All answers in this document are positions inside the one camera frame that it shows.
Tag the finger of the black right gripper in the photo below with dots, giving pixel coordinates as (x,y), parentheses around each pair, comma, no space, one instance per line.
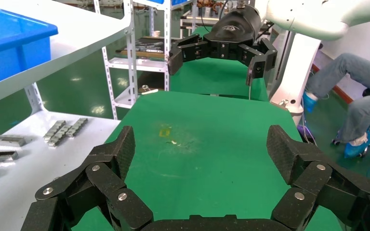
(188,51)
(263,60)

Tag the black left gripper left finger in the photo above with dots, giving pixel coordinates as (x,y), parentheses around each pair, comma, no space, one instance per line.
(102,178)

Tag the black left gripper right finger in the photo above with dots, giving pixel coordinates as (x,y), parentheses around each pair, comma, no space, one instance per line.
(312,181)

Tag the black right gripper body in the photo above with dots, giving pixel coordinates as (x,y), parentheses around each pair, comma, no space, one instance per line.
(233,28)

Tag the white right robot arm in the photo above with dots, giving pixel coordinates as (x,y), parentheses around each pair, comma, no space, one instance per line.
(316,16)

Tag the dark tray of parts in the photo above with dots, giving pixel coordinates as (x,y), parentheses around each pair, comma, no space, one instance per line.
(143,47)

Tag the white robot torso column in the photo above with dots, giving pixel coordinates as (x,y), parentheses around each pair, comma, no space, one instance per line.
(296,73)

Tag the white paper cup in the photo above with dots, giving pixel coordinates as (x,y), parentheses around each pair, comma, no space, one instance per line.
(156,33)

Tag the white slotted storage rack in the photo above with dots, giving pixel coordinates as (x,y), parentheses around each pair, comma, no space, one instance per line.
(153,65)

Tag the green table cloth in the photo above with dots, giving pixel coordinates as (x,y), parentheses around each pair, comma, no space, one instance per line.
(217,76)
(210,159)

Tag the silver binder clip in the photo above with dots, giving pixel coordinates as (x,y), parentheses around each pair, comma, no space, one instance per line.
(148,91)

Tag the yellow tape mark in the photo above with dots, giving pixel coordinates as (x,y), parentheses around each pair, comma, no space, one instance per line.
(165,132)

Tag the person in blue jeans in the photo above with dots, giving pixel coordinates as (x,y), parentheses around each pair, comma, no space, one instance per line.
(357,73)

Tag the white metal shelf rack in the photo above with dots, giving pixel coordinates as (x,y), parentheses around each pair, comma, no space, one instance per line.
(76,32)

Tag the blue plastic bin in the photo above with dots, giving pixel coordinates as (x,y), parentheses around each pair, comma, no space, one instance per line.
(12,54)

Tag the white frame with wiring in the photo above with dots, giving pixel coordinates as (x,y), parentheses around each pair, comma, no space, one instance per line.
(188,22)

